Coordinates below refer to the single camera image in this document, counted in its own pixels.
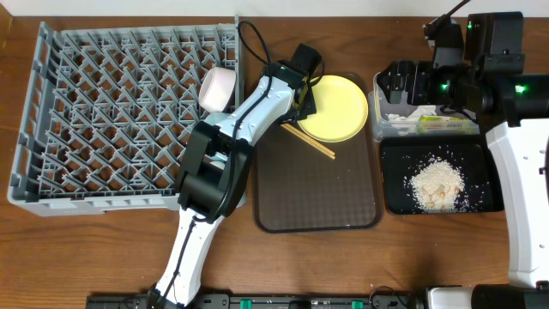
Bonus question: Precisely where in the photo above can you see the wooden chopstick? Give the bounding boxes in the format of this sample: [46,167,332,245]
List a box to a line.
[281,124,335,161]
[281,124,335,160]

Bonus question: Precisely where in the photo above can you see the white paper napkin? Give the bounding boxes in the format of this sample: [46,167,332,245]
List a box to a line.
[385,105,437,124]

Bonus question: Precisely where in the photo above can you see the yellow round plate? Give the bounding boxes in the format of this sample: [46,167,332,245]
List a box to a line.
[298,75,368,142]

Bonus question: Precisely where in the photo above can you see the yellow orange snack wrapper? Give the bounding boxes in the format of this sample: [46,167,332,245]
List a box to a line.
[417,115,474,134]

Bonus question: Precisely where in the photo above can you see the pink white bowl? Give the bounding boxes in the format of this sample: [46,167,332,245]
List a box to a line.
[198,67,238,113]

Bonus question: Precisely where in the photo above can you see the small white cup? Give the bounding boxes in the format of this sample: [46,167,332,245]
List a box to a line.
[210,161,226,170]

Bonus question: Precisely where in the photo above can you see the rice food scraps pile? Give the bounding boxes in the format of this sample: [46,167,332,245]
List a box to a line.
[403,155,470,214]

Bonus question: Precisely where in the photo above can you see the light blue bowl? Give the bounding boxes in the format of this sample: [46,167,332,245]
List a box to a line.
[204,112,230,125]

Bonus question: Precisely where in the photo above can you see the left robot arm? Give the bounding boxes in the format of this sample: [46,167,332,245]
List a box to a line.
[148,60,319,308]

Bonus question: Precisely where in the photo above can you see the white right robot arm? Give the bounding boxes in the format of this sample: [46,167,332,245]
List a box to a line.
[376,11,548,308]

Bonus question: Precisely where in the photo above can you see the clear plastic waste bin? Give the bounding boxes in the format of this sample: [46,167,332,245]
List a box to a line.
[367,74,480,142]

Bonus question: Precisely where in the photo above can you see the black waste tray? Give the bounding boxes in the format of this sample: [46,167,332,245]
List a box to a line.
[380,135,504,215]

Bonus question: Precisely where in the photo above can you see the grey dishwasher rack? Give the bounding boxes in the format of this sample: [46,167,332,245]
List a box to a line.
[7,23,242,217]

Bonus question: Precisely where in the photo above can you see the brown serving tray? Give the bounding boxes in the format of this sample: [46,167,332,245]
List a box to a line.
[250,72,383,233]

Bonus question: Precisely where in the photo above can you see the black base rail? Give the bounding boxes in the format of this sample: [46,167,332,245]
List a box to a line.
[85,294,427,309]

